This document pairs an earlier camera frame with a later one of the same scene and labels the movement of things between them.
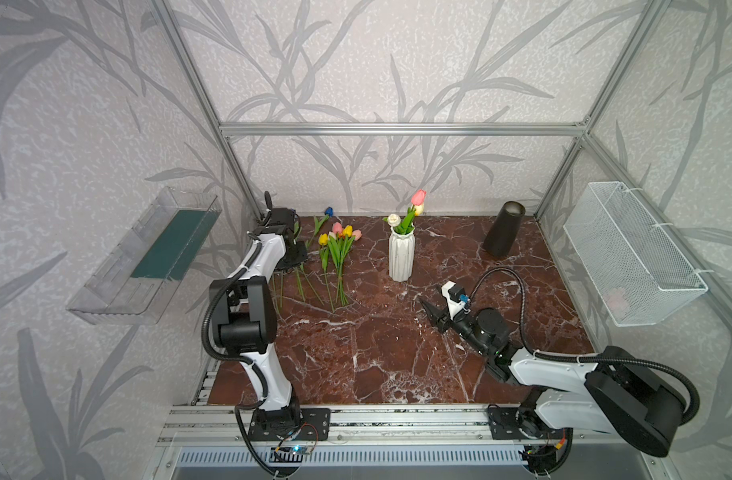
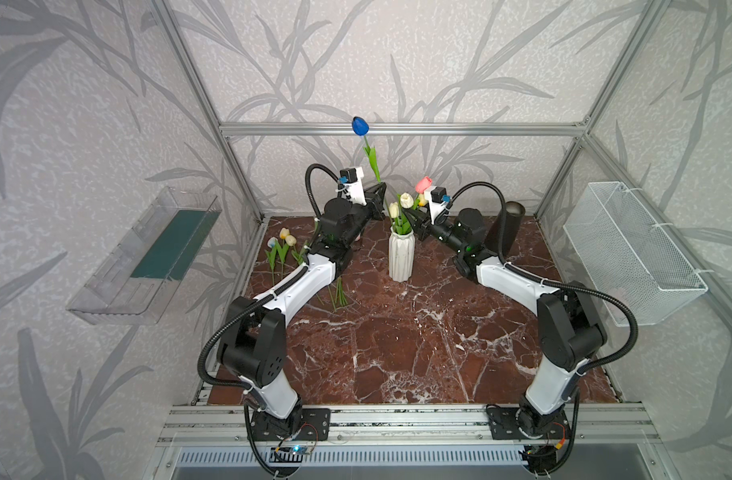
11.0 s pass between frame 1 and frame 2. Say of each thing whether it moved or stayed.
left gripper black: moved
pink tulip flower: moved
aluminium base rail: stayed
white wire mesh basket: stayed
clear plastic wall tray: stayed
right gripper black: moved
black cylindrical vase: stayed
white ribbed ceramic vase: stayed
